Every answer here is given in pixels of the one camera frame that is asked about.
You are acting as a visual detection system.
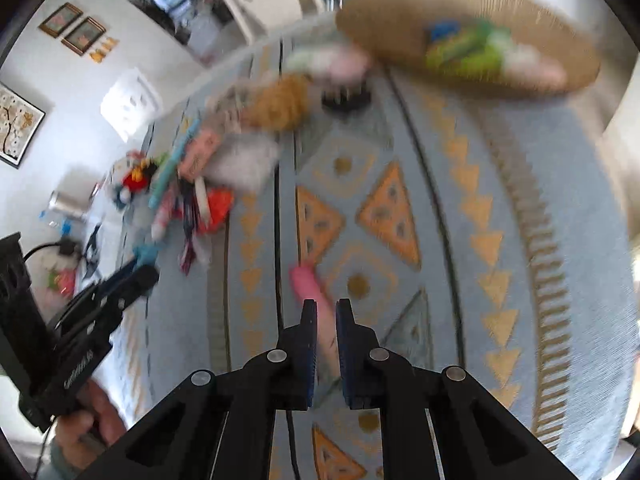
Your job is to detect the person's left hand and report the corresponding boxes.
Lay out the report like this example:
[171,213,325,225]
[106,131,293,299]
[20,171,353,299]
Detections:
[53,380,129,462]

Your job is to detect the multicolour plush toy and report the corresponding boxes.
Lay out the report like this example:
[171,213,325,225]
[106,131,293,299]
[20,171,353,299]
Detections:
[424,19,569,87]

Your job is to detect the white black pen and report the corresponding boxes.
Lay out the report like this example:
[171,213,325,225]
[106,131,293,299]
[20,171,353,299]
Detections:
[194,177,210,222]

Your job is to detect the blue patterned table mat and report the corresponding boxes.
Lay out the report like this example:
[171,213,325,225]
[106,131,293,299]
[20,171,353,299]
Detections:
[107,35,636,480]

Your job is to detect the pink plush ball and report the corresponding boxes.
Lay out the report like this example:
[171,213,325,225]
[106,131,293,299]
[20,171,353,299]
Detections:
[314,46,372,82]

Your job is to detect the yellow red small toy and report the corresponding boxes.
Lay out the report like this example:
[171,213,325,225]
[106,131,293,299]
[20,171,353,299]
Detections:
[121,156,167,194]

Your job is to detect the black hair claw clip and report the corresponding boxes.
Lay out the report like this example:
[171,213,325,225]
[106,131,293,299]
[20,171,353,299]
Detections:
[321,84,374,112]

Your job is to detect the yellow wall decorations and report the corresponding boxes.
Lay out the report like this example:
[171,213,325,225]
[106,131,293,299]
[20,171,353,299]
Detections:
[89,36,122,64]

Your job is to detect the metal thermos cup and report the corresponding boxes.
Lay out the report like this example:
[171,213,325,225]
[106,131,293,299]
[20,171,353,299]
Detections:
[48,190,92,221]

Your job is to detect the brown plush bear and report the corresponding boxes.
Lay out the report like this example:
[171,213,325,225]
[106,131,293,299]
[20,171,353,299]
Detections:
[249,76,312,132]

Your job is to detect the pink toy bus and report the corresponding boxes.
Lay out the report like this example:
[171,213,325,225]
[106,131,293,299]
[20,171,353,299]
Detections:
[176,126,222,179]

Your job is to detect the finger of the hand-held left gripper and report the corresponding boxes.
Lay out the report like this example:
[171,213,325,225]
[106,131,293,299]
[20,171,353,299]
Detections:
[75,265,162,342]
[56,259,147,332]

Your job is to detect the pink pen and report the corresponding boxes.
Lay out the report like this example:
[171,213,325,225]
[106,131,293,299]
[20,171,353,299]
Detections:
[289,264,337,363]

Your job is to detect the round woven basket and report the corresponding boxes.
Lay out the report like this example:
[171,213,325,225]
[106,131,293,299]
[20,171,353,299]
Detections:
[334,0,602,107]

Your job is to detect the small light blue object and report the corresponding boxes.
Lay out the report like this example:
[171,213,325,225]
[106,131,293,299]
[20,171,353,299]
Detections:
[131,244,162,267]

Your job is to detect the person's left forearm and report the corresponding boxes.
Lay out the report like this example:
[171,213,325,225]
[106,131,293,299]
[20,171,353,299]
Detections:
[35,442,101,480]

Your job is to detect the pink red small wrapper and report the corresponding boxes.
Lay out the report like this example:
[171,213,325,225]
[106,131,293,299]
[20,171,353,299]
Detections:
[48,268,77,296]

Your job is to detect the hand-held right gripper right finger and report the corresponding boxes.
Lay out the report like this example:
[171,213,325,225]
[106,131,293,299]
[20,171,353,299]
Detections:
[335,298,576,480]

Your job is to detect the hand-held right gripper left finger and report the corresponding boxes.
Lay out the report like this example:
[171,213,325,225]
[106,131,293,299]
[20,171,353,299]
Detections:
[65,299,319,480]

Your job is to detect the black strap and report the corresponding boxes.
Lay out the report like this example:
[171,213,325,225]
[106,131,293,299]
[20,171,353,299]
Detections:
[81,224,107,279]

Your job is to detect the small framed picture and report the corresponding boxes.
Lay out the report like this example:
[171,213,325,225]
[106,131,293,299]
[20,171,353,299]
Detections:
[60,16,107,57]
[38,2,84,39]

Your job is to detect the teal pen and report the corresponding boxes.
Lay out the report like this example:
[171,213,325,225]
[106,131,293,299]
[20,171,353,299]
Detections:
[148,126,199,209]

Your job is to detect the large framed tree picture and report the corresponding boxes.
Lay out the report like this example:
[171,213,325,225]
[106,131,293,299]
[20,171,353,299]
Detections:
[0,81,47,169]

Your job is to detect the black cable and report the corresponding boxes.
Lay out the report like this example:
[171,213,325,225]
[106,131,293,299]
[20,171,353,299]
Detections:
[286,409,302,480]
[21,241,66,263]

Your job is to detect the clear bag of cotton pads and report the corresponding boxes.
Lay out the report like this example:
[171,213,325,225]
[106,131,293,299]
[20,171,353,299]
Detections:
[204,134,282,194]

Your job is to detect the green plush ball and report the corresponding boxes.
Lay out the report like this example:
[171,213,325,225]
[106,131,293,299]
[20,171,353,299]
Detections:
[286,49,322,74]

